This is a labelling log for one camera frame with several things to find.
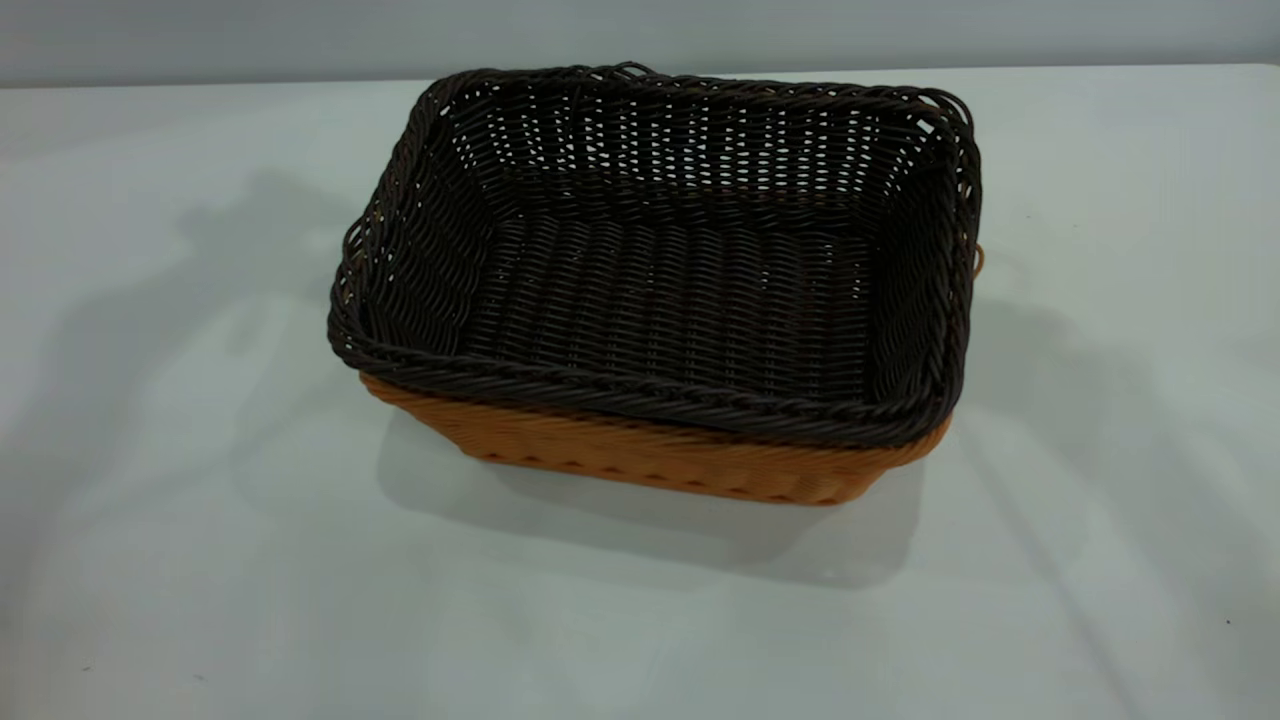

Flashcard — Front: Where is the dark brown wicker basket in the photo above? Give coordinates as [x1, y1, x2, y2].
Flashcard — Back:
[327, 62, 983, 449]

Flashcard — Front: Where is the orange-brown wicker basket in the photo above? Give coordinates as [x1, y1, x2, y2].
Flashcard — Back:
[358, 240, 986, 507]

